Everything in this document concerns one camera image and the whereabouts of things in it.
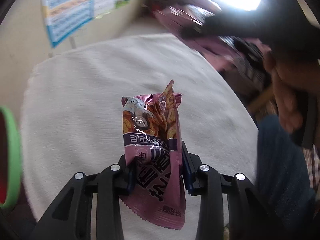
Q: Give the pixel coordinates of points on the blue pinyin wall poster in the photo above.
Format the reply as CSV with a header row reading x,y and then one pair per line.
x,y
63,17

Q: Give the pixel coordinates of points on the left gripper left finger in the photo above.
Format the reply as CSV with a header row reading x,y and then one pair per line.
x,y
113,182

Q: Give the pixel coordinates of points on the green red trash bin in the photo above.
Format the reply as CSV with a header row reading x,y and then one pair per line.
x,y
11,185

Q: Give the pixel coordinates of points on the wooden stool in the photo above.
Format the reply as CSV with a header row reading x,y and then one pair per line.
x,y
264,97

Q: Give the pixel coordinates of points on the bed with checkered quilt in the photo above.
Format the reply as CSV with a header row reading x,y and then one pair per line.
x,y
239,61

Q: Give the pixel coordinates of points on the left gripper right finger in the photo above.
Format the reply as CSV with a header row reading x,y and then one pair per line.
x,y
202,180

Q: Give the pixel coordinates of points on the white double wall socket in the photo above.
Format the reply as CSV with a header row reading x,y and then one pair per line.
x,y
72,42

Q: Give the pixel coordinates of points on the purple snack bag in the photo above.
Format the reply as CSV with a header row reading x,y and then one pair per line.
x,y
152,142

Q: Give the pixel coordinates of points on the person's right hand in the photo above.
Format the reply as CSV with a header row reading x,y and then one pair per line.
x,y
286,78

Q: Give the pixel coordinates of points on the white towel table cover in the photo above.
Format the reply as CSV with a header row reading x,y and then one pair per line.
x,y
72,111

